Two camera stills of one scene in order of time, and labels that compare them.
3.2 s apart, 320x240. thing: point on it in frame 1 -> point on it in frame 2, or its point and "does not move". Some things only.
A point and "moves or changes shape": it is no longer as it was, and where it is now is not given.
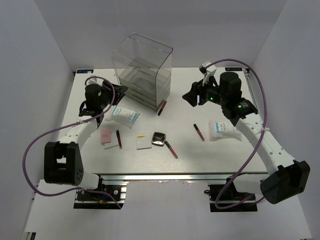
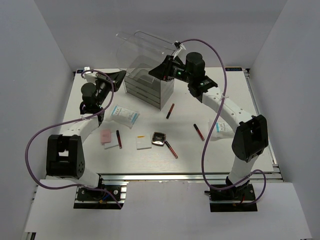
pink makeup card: [105, 136] does not move
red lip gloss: [162, 108] -> [170, 111]
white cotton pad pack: [220, 129] does not move
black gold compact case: [158, 139] does not move
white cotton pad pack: [122, 116] does not move
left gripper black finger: [120, 91] -> [116, 77]
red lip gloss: [199, 132] does not move
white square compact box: [143, 142] does not move
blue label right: [233, 69] does not move
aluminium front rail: [180, 177] does not move
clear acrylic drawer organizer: [143, 66] moves or changes shape
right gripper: [197, 89] -> [163, 71]
